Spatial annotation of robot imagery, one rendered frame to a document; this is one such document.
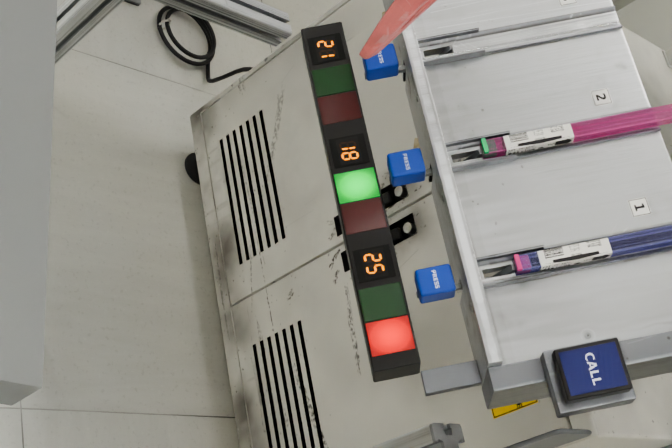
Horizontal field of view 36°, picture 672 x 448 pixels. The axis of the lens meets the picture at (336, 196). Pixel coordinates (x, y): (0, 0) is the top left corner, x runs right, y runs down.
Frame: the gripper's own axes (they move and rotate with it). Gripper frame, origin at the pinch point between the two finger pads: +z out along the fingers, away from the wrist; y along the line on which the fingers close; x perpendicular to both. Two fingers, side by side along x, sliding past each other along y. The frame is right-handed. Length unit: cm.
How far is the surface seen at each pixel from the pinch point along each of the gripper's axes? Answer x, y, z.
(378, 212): -47, -7, 24
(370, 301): -42, -11, 29
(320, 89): -54, 4, 21
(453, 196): -47, -11, 18
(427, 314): -81, -19, 44
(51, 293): -81, 23, 77
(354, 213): -47, -6, 25
